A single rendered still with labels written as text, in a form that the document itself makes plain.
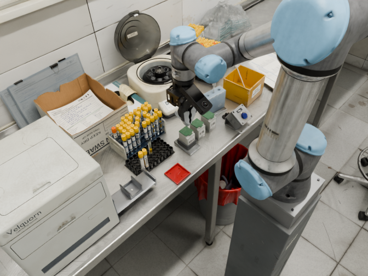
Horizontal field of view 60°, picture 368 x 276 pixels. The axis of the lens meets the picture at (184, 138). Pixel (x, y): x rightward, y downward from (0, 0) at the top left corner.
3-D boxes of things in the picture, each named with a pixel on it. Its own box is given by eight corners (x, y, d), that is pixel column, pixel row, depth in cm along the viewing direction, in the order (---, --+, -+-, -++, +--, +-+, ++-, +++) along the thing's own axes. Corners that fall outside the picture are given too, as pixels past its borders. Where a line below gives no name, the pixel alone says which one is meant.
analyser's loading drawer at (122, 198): (108, 224, 100) (104, 216, 96) (96, 211, 103) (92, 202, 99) (157, 184, 109) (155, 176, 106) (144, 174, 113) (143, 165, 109)
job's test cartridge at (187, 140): (188, 149, 121) (187, 138, 116) (178, 143, 123) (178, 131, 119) (195, 143, 123) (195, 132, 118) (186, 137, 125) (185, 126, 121)
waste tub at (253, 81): (246, 108, 138) (249, 90, 131) (221, 96, 144) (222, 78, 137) (262, 93, 145) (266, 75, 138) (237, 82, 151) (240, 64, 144)
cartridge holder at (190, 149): (190, 155, 121) (190, 149, 118) (173, 143, 125) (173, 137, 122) (200, 148, 123) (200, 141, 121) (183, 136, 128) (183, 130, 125)
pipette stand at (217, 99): (208, 120, 134) (210, 102, 126) (198, 111, 138) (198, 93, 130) (226, 110, 138) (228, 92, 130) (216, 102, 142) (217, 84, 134)
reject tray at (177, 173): (177, 185, 112) (177, 184, 111) (164, 174, 115) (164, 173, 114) (190, 173, 115) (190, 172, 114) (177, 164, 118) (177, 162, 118)
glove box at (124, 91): (133, 130, 131) (130, 112, 124) (99, 103, 143) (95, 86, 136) (156, 114, 137) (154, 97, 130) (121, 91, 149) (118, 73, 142)
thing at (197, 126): (198, 141, 126) (198, 128, 121) (189, 134, 128) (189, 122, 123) (205, 135, 128) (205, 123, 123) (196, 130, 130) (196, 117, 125)
